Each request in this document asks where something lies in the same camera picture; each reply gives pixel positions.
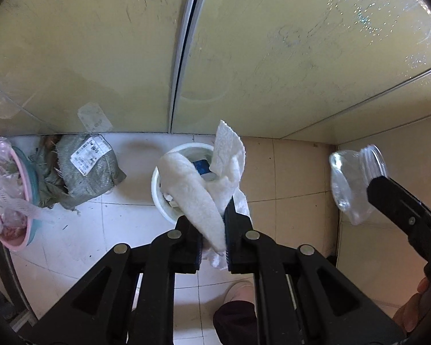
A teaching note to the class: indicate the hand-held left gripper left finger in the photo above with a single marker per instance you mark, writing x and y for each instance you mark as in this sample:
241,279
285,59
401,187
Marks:
188,251

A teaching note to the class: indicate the blue wrapper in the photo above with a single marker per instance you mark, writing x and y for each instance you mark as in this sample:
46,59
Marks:
202,167

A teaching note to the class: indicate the white plastic bucket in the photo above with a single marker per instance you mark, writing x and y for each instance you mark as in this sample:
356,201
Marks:
161,201

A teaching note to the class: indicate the white paper towel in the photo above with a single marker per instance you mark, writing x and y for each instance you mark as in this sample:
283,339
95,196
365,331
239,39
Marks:
197,194

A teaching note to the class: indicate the clear plastic bag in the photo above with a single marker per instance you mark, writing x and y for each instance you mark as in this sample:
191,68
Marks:
1,183

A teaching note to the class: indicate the dark pants leg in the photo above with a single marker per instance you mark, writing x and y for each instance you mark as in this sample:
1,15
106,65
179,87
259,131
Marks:
237,323

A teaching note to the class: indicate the pink plastic basin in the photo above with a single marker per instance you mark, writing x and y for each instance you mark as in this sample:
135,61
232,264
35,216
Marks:
25,237

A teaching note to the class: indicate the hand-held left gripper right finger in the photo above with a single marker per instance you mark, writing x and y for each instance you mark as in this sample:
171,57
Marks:
239,244

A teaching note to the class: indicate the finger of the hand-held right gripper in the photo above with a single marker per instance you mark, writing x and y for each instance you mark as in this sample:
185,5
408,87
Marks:
398,205

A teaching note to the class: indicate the grey woven bag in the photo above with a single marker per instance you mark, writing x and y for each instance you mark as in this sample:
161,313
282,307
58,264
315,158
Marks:
93,176

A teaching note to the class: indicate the clear plastic cup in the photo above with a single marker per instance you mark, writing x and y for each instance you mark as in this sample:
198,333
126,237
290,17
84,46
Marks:
348,187

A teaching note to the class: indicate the person's right hand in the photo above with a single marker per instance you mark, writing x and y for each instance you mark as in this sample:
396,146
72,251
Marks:
415,307

